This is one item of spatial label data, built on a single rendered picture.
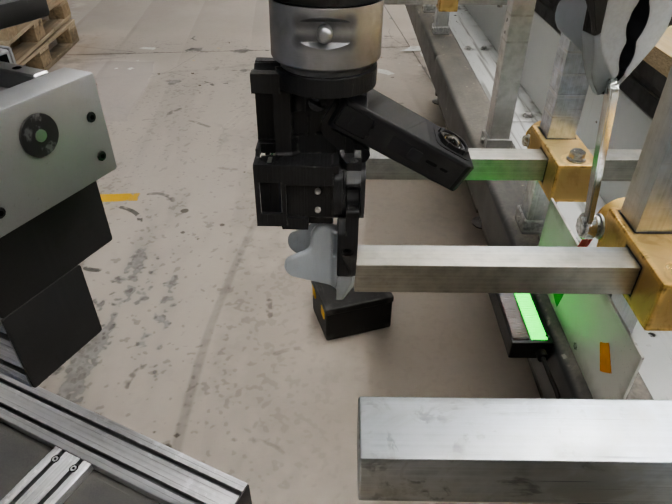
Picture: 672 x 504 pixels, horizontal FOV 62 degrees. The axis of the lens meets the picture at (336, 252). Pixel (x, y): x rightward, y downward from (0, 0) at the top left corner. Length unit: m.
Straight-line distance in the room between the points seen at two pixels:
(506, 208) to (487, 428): 0.67
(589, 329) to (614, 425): 0.37
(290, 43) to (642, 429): 0.28
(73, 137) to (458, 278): 0.34
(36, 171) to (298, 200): 0.21
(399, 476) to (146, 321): 1.56
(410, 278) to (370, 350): 1.12
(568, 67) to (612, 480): 0.56
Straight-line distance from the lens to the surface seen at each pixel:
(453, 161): 0.42
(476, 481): 0.24
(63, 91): 0.51
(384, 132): 0.41
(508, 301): 0.71
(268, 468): 1.38
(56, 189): 0.52
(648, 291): 0.53
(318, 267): 0.47
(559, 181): 0.72
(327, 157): 0.42
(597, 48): 0.44
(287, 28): 0.38
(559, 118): 0.77
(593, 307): 0.62
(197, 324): 1.72
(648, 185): 0.55
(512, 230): 0.84
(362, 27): 0.38
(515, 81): 1.02
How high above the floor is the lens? 1.15
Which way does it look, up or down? 36 degrees down
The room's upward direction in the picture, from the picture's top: straight up
